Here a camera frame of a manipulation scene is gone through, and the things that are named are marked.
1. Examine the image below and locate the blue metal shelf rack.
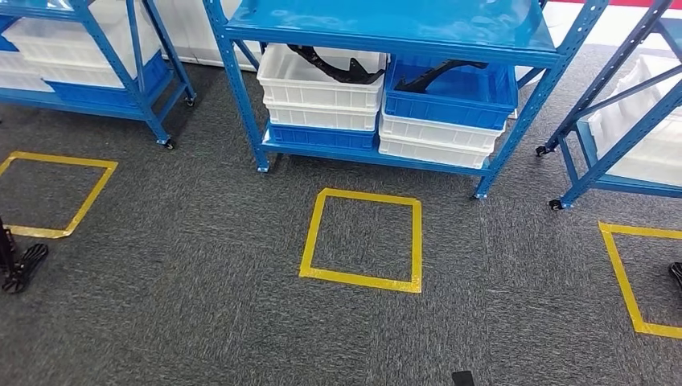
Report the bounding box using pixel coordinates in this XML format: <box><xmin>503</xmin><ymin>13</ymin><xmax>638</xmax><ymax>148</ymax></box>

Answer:
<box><xmin>535</xmin><ymin>0</ymin><xmax>682</xmax><ymax>211</ymax></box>
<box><xmin>202</xmin><ymin>0</ymin><xmax>610</xmax><ymax>201</ymax></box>
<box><xmin>0</xmin><ymin>0</ymin><xmax>197</xmax><ymax>150</ymax></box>

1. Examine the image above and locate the white plastic crate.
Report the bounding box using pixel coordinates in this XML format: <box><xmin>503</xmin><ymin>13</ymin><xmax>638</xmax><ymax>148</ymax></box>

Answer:
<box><xmin>378</xmin><ymin>135</ymin><xmax>491</xmax><ymax>170</ymax></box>
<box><xmin>257</xmin><ymin>43</ymin><xmax>388</xmax><ymax>110</ymax></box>
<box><xmin>588</xmin><ymin>53</ymin><xmax>682</xmax><ymax>187</ymax></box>
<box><xmin>379</xmin><ymin>112</ymin><xmax>504</xmax><ymax>151</ymax></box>
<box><xmin>265</xmin><ymin>101</ymin><xmax>380</xmax><ymax>133</ymax></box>
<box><xmin>2</xmin><ymin>0</ymin><xmax>161</xmax><ymax>89</ymax></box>
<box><xmin>0</xmin><ymin>50</ymin><xmax>55</xmax><ymax>92</ymax></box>

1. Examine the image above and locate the black plastic part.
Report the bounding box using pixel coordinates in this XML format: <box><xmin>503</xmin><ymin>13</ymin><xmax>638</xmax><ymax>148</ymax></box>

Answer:
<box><xmin>394</xmin><ymin>60</ymin><xmax>488</xmax><ymax>94</ymax></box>
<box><xmin>287</xmin><ymin>43</ymin><xmax>386</xmax><ymax>86</ymax></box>

